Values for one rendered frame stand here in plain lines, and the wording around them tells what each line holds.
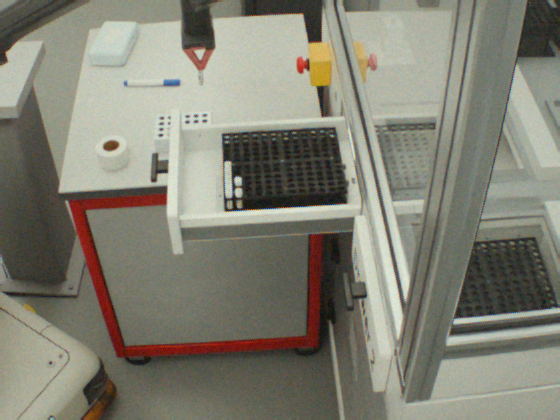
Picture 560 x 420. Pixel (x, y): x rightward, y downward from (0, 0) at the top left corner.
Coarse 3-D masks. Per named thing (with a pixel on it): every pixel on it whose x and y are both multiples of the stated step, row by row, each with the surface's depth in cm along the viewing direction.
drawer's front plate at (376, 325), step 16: (368, 240) 130; (352, 256) 141; (368, 256) 128; (368, 272) 126; (368, 288) 124; (368, 304) 125; (368, 320) 125; (384, 320) 119; (384, 336) 117; (368, 352) 127; (384, 352) 115; (384, 368) 117; (384, 384) 121
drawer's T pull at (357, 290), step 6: (342, 276) 128; (348, 276) 127; (348, 282) 127; (354, 282) 127; (360, 282) 127; (348, 288) 126; (354, 288) 126; (360, 288) 126; (348, 294) 125; (354, 294) 125; (360, 294) 125; (366, 294) 125; (348, 300) 124; (348, 306) 123; (354, 306) 124
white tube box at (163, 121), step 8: (192, 112) 174; (200, 112) 174; (208, 112) 174; (160, 120) 172; (168, 120) 172; (184, 120) 172; (192, 120) 172; (200, 120) 172; (208, 120) 172; (160, 128) 171; (168, 128) 171; (160, 136) 170; (168, 136) 168; (160, 144) 169; (168, 144) 169
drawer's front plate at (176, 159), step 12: (180, 120) 154; (180, 132) 153; (180, 144) 151; (180, 156) 150; (168, 168) 143; (180, 168) 148; (168, 180) 141; (180, 180) 147; (168, 192) 139; (180, 192) 145; (168, 204) 137; (180, 204) 144; (168, 216) 135; (180, 240) 140; (180, 252) 142
